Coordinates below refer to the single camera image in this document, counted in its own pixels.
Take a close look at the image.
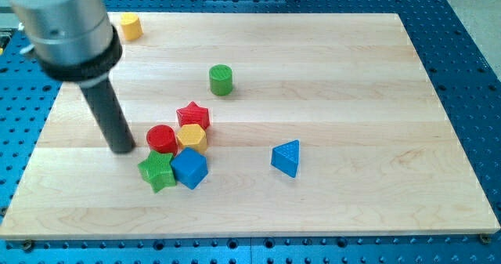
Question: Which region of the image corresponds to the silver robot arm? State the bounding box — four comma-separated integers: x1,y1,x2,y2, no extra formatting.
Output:
8,0,122,88

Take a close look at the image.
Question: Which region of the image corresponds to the blue triangle block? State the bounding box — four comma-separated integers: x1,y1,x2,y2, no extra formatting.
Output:
271,139,300,178

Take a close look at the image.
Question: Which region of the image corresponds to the yellow cylinder block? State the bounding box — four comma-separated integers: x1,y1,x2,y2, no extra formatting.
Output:
120,12,143,41

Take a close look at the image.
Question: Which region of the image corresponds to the green star block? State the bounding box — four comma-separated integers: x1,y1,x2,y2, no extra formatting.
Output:
138,150,176,193

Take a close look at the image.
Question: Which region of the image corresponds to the wooden board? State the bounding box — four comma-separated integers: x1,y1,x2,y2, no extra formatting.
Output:
1,13,499,240

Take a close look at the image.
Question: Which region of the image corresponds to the green cylinder block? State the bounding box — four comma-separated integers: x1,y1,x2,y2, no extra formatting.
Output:
209,64,233,96

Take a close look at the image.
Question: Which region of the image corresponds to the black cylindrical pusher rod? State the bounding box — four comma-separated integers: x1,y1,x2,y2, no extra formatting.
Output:
81,74,135,154

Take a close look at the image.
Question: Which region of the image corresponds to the blue perforated metal table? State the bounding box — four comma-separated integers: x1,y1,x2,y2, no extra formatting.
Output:
1,0,500,263

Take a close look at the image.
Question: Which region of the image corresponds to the red cylinder block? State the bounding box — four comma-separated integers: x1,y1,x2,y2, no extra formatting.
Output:
146,125,178,155

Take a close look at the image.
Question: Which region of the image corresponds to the red star block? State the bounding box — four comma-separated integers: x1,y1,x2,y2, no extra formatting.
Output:
176,102,211,130

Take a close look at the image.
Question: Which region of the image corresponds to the blue cube block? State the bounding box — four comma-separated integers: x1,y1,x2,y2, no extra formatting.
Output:
171,147,208,190

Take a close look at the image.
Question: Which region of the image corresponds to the yellow hexagon block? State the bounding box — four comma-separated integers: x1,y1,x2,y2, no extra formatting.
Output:
176,124,207,154

